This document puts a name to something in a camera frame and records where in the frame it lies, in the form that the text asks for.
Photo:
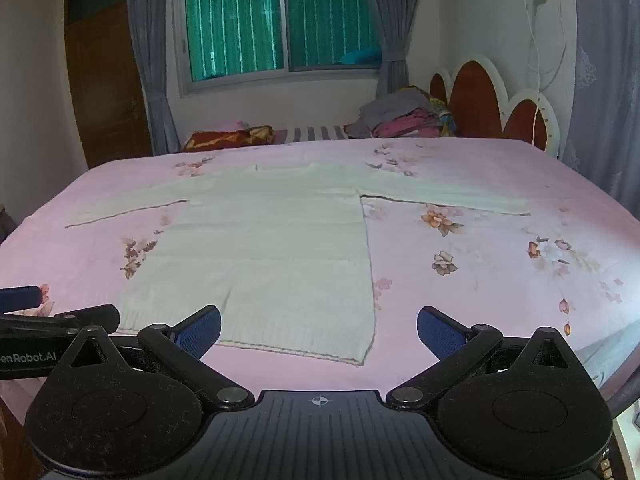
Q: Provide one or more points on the white knitted sweater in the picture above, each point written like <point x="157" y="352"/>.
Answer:
<point x="280" y="260"/>

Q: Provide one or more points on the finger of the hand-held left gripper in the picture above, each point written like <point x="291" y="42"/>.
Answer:
<point x="17" y="299"/>
<point x="95" y="316"/>

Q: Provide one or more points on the brown wooden door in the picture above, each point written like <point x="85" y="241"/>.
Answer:
<point x="107" y="100"/>

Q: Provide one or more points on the red and white scalloped headboard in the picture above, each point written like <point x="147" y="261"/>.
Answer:
<point x="475" y="105"/>

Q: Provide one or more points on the red and gold patterned pillow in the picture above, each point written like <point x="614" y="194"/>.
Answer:
<point x="227" y="139"/>

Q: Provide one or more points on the lavender patterned drape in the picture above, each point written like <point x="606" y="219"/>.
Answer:
<point x="605" y="85"/>

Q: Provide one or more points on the grey curtain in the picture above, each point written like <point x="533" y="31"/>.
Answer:
<point x="392" y="35"/>
<point x="152" y="60"/>

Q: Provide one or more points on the pile of mixed clothes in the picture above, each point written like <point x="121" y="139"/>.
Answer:
<point x="395" y="115"/>

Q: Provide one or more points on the bed with pink floral sheet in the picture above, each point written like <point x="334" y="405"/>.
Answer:
<point x="500" y="270"/>

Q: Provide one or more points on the window with green glass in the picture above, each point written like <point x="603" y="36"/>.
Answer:
<point x="235" y="25"/>

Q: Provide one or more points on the grey striped cloth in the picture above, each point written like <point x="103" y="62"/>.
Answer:
<point x="317" y="133"/>

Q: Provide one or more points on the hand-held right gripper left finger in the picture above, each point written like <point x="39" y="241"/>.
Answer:
<point x="197" y="332"/>

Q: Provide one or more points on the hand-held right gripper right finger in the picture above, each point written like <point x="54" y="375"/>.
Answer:
<point x="440" y="332"/>

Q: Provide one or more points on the teal cloth on windowsill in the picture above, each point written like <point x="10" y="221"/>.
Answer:
<point x="360" y="55"/>

